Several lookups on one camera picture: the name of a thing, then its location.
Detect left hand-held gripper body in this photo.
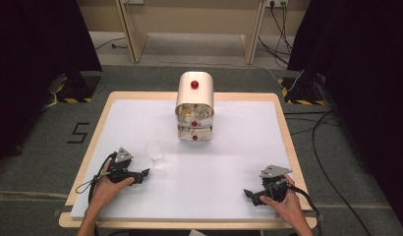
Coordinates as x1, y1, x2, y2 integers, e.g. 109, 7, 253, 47
106, 147, 143, 185

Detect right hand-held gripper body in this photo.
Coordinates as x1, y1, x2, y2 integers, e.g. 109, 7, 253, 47
259, 164, 293, 203

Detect clear glass cup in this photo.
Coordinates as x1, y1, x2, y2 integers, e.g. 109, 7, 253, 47
144, 140, 168, 170

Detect person's right hand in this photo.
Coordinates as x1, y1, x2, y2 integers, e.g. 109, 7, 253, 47
259, 173, 306, 228

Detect person's left hand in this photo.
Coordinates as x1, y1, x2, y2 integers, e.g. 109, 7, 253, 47
90, 159, 136, 212

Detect wooden table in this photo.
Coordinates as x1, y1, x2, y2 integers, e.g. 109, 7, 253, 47
58, 90, 318, 230

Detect white table mat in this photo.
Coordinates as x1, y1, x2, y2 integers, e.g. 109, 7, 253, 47
70, 98, 313, 220

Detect crumpled white paper pieces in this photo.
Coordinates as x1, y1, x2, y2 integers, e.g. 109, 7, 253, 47
177, 103, 213, 120

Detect stand base with striped tape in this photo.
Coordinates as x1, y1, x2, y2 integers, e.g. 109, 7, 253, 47
47, 71, 103, 104
277, 76, 325, 106

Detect white drawer cabinet red knobs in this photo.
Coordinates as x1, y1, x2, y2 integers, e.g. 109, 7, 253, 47
174, 71, 215, 143

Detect wooden desk leg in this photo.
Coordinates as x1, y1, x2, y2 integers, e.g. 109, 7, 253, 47
114, 0, 149, 64
240, 0, 267, 66

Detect black curtain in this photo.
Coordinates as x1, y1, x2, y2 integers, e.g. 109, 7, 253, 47
286, 0, 403, 227
0, 0, 103, 170

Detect left hand-held gripper cable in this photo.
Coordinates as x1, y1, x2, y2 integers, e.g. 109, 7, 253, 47
74, 152, 113, 210

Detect hand-held gripper cable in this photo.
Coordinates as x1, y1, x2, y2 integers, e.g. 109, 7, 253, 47
287, 184, 322, 236
74, 152, 113, 210

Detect right hand-held gripper cable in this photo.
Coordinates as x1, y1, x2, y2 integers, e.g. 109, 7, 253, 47
287, 184, 322, 236

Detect thick black floor cable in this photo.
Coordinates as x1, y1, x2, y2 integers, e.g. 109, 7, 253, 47
311, 110, 374, 236

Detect thin black floor cable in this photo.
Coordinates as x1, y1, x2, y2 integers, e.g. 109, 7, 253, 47
283, 110, 341, 136

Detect grey floor cable with plug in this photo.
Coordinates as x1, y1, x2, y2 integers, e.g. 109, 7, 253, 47
93, 36, 129, 51

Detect black wall socket cables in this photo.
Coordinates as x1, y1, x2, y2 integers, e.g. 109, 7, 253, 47
258, 2, 294, 66

